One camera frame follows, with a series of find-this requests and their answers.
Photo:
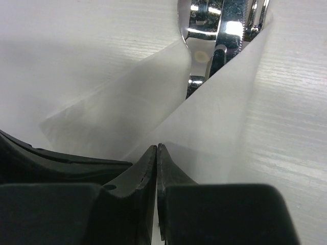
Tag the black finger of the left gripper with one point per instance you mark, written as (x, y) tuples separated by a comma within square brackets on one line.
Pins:
[(22, 163)]

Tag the dark handled steak knife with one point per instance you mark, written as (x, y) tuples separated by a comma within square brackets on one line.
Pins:
[(231, 33)]

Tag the green handled spoon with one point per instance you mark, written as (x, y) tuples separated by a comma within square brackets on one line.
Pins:
[(198, 23)]

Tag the green handled fork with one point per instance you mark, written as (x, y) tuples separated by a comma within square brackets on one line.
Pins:
[(255, 18)]

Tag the white paper napkin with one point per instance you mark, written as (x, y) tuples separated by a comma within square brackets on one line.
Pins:
[(148, 106)]

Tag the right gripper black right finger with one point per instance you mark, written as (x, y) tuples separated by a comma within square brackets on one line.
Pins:
[(192, 213)]

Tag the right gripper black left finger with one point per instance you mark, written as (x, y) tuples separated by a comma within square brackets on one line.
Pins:
[(118, 212)]

